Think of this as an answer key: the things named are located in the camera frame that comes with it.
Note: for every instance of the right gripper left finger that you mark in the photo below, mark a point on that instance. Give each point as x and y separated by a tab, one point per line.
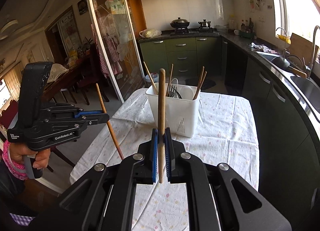
103	198

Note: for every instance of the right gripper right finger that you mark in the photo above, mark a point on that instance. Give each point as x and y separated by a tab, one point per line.
218	197

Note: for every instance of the red-tipped wooden chopstick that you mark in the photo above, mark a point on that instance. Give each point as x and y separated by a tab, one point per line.
112	133

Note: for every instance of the light wooden chopstick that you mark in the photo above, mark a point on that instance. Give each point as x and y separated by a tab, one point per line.
161	124

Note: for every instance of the chrome kitchen faucet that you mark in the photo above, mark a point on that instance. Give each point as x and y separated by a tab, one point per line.
313	51

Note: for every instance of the green kitchen cabinets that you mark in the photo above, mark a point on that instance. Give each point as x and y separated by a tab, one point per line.
187	56

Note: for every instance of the person's left hand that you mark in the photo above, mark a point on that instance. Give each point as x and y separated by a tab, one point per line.
18	150

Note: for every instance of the white plastic utensil holder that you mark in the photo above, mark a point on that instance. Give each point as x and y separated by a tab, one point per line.
181	115

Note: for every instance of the glass sliding door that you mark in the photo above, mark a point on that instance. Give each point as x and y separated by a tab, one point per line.
117	47

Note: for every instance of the white spoon in holder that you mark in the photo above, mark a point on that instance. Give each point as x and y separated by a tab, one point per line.
187	93

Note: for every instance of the outer brown chopstick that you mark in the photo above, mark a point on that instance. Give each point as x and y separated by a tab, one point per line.
200	85

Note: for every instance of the thin brown chopstick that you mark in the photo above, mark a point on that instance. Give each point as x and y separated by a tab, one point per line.
202	71

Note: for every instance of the black fork in holder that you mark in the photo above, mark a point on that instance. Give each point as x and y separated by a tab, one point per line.
172	92

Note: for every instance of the stainless steel sink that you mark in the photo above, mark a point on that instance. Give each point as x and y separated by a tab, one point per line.
309	90

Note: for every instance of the white plastic bag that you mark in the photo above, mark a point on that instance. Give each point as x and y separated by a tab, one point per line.
150	33

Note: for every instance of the black pan in sink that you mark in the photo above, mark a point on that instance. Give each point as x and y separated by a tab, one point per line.
285	65

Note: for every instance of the wooden cutting board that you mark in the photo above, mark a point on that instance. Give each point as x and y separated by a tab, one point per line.
301	47

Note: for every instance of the black wok with lid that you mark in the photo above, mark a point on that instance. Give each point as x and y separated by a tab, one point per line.
179	23

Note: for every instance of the steel pot on stove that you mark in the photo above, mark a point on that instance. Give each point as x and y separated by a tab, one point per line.
204	24

